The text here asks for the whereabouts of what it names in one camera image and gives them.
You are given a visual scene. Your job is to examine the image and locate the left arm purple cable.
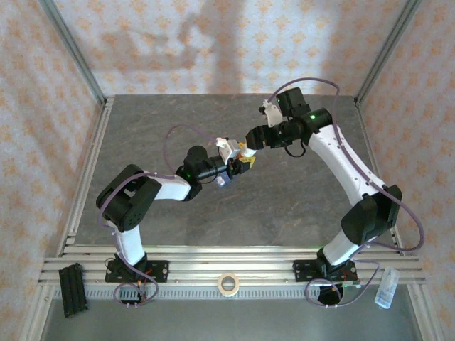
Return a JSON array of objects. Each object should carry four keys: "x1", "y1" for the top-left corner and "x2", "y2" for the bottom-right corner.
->
[{"x1": 97, "y1": 124, "x2": 220, "y2": 307}]

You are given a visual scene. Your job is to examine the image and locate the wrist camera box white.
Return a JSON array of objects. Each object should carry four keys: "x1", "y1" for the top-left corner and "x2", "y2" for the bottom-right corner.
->
[
  {"x1": 260, "y1": 99, "x2": 284, "y2": 128},
  {"x1": 215, "y1": 137, "x2": 240, "y2": 161}
]

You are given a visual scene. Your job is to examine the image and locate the black aluminium extrusion piece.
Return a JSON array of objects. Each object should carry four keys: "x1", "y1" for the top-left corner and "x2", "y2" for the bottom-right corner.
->
[{"x1": 58, "y1": 262, "x2": 89, "y2": 319}]

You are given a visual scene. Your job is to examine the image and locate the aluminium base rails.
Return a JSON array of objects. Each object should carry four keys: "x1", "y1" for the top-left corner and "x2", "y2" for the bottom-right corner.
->
[{"x1": 37, "y1": 244, "x2": 427, "y2": 287}]

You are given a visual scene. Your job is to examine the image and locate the grey metal lower panel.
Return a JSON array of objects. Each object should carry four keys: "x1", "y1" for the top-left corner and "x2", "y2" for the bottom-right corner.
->
[{"x1": 42, "y1": 298, "x2": 424, "y2": 341}]

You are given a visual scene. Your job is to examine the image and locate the aluminium table side rail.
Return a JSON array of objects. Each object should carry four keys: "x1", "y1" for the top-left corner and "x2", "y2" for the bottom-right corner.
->
[
  {"x1": 354, "y1": 95, "x2": 406, "y2": 255},
  {"x1": 56, "y1": 94, "x2": 115, "y2": 256}
]

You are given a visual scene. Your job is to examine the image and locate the grey slotted cable duct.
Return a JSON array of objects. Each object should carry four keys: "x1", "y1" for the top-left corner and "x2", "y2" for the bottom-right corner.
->
[{"x1": 53, "y1": 286, "x2": 410, "y2": 300}]

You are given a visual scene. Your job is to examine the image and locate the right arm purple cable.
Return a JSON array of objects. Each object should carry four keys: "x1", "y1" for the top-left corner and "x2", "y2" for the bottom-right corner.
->
[{"x1": 268, "y1": 77, "x2": 426, "y2": 308}]

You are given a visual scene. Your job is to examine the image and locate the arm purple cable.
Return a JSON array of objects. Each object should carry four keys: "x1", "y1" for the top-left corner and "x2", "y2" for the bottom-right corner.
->
[
  {"x1": 97, "y1": 124, "x2": 220, "y2": 307},
  {"x1": 268, "y1": 77, "x2": 426, "y2": 308}
]

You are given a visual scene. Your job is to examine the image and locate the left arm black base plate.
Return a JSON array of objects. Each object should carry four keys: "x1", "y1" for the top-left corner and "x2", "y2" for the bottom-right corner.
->
[{"x1": 105, "y1": 260, "x2": 170, "y2": 283}]

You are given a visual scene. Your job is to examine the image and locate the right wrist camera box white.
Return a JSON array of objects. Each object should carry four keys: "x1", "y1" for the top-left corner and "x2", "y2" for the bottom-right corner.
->
[{"x1": 260, "y1": 99, "x2": 284, "y2": 128}]

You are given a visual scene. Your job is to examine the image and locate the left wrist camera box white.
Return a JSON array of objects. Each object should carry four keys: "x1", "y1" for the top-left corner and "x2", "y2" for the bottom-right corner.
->
[{"x1": 215, "y1": 137, "x2": 240, "y2": 161}]

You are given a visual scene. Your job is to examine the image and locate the aluminium frame post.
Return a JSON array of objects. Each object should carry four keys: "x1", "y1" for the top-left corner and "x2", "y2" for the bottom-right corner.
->
[
  {"x1": 37, "y1": 0, "x2": 107, "y2": 106},
  {"x1": 354, "y1": 0, "x2": 424, "y2": 106}
]

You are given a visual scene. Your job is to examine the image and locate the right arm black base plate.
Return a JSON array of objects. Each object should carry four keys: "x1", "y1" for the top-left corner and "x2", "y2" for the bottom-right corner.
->
[{"x1": 293, "y1": 259, "x2": 358, "y2": 283}]

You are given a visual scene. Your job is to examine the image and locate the aluminium lower side rail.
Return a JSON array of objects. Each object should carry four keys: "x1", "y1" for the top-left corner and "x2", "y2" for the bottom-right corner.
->
[
  {"x1": 407, "y1": 283, "x2": 445, "y2": 341},
  {"x1": 19, "y1": 283, "x2": 54, "y2": 341}
]

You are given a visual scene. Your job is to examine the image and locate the beige tape roll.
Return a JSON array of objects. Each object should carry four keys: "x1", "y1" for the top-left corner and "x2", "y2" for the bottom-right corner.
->
[{"x1": 217, "y1": 272, "x2": 241, "y2": 296}]

